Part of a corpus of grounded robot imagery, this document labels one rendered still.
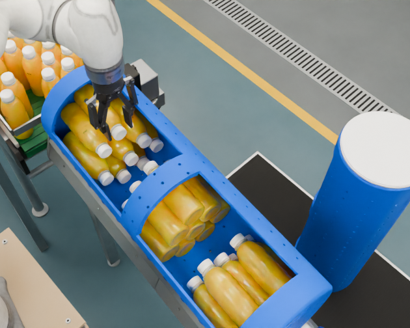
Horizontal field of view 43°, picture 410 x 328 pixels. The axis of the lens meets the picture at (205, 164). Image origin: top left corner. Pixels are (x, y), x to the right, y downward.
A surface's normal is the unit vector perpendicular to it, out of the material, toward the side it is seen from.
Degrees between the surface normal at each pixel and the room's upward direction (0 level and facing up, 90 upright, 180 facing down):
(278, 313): 15
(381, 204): 90
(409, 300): 0
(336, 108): 0
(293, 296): 6
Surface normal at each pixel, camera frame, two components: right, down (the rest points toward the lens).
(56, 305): 0.05, -0.48
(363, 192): -0.52, 0.71
